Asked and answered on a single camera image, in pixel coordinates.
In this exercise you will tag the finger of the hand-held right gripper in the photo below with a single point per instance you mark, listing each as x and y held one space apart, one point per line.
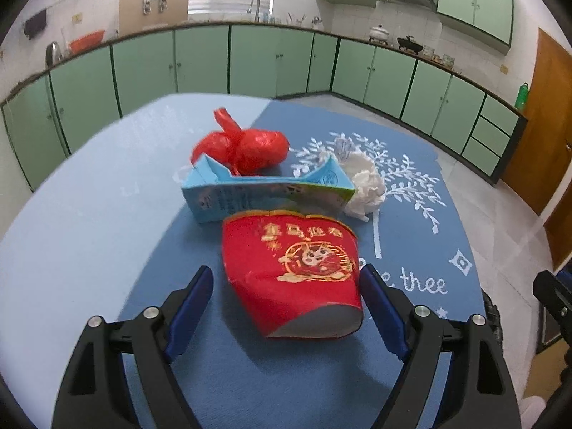
556 295

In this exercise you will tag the steel kitchen faucet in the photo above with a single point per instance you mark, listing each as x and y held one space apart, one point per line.
255 6

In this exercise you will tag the blue mat with tree print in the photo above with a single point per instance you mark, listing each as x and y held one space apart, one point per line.
415 214

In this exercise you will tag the light blue tablecloth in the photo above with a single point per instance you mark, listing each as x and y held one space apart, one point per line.
89 232

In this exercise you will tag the white plastic bracket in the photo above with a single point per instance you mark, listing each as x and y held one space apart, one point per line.
155 1

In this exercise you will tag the green upper wall cabinets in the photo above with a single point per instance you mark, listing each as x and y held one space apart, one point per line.
478 0

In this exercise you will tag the black wok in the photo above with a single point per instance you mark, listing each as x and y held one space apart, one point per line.
409 44

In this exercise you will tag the crumpled white tissue ball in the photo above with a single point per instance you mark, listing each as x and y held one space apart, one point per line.
364 187

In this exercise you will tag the white cooking pot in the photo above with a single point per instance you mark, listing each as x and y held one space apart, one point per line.
378 33

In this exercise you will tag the green lower kitchen cabinets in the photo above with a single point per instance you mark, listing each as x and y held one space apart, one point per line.
259 58

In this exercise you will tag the dark hanging towel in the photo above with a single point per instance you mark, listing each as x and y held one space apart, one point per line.
35 23

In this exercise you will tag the wooden door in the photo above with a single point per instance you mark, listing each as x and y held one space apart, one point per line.
545 143

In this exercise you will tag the green bottle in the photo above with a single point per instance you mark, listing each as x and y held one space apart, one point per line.
522 98

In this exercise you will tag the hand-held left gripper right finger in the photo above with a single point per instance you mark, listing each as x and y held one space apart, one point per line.
384 313

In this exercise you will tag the red plastic bag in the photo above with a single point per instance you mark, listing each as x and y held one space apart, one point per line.
259 147

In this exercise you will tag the small steel teapot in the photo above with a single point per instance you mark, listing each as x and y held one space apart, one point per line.
317 22

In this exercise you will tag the orange plastic basin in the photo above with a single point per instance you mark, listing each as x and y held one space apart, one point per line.
87 41

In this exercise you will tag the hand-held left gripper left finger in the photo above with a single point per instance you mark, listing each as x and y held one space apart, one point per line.
192 313

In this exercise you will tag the blue milk carton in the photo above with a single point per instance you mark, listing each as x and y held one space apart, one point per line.
232 196

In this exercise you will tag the steel electric kettle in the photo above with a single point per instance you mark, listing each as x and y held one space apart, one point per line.
53 53

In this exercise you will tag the steel towel rail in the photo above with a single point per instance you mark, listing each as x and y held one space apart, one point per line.
58 5

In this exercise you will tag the red paper cup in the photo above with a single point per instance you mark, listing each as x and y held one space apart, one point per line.
290 277

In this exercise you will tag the bin with black liner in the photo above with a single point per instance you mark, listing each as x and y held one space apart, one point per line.
494 317

